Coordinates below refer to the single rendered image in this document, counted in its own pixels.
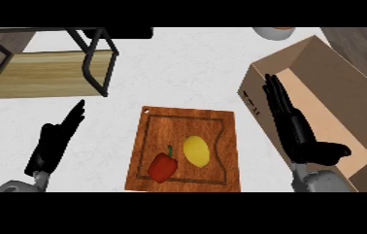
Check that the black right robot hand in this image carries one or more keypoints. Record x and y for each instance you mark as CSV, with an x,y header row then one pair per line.
x,y
301,137

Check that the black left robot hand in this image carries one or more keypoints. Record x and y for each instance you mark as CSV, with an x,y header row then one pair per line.
x,y
52,140

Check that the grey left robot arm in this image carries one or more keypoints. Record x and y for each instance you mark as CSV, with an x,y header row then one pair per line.
x,y
28,183

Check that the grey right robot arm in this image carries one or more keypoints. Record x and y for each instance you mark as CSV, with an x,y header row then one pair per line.
x,y
317,181

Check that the brown cardboard box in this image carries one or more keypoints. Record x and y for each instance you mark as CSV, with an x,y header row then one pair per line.
x,y
315,102

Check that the yellow lemon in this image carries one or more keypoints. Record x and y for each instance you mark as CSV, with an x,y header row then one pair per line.
x,y
196,151

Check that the brown wooden cutting board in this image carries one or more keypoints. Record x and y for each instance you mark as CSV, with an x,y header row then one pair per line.
x,y
183,150

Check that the red bell pepper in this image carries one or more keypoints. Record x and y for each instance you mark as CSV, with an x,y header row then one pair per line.
x,y
162,168

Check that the brown wooden panel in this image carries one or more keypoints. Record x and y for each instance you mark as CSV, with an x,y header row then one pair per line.
x,y
348,43

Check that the pale grey bowl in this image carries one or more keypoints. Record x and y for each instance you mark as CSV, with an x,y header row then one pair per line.
x,y
273,33

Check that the black flat appliance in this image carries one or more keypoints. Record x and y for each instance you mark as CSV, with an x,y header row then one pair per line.
x,y
128,32

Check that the wooden shelf with black frame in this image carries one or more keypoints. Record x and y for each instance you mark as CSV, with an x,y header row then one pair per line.
x,y
47,73

